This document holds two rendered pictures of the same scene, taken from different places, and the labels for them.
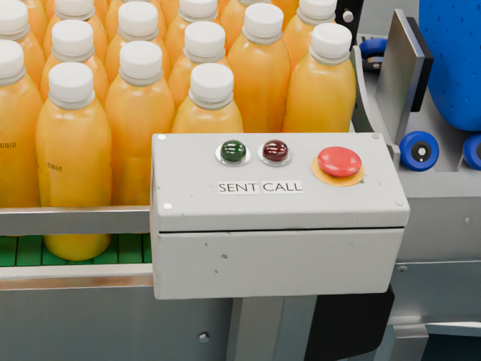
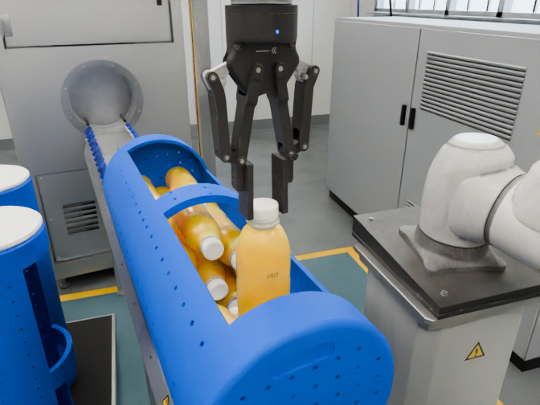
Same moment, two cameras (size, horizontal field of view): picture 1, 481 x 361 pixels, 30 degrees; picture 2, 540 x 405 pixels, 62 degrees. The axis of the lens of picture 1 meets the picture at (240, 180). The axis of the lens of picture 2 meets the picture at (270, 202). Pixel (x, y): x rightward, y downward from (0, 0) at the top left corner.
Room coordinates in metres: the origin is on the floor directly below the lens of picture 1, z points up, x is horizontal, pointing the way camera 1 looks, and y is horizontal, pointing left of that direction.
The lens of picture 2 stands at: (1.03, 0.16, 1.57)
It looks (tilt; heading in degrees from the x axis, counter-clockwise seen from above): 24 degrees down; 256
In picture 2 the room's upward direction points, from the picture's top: straight up
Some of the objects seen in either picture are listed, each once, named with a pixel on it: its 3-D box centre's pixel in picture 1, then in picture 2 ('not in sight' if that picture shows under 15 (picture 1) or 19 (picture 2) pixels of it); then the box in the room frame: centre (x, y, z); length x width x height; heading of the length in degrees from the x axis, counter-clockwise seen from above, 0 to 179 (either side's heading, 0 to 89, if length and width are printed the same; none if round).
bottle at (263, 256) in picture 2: not in sight; (263, 280); (0.92, -0.33, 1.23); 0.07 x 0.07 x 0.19
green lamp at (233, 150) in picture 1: (233, 150); not in sight; (0.57, 0.01, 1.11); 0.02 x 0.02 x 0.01
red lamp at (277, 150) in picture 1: (275, 150); not in sight; (0.58, -0.03, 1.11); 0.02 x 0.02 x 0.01
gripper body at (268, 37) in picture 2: not in sight; (261, 50); (0.92, -0.33, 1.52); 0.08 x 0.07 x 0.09; 11
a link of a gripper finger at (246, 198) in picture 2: not in sight; (245, 189); (0.94, -0.32, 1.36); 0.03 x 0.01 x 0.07; 101
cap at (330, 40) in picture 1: (331, 40); not in sight; (0.77, -0.07, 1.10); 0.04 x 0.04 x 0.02
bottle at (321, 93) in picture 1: (316, 122); not in sight; (0.77, -0.07, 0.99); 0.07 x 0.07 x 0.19
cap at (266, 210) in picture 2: not in sight; (263, 210); (0.92, -0.33, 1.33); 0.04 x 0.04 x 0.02
